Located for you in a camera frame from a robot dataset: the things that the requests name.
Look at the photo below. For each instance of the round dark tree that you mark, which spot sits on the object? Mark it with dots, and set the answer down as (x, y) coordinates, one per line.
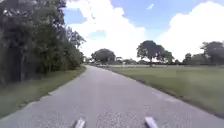
(103, 55)

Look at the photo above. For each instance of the grey asphalt path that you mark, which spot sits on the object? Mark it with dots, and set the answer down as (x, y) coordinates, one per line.
(106, 96)

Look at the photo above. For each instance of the tall broad tree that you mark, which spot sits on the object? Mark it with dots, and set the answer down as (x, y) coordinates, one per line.
(151, 50)

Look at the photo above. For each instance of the robot's own part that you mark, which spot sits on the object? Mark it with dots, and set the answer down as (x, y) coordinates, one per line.
(79, 123)
(151, 122)

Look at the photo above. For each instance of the grass field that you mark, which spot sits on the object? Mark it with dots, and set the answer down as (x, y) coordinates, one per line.
(186, 81)

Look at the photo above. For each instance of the row of dense trees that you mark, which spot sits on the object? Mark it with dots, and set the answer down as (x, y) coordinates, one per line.
(33, 40)

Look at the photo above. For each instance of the grass verge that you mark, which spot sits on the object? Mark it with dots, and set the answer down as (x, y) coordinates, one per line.
(30, 90)

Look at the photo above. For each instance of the dark tree cluster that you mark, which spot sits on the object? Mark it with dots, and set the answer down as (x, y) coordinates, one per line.
(208, 53)

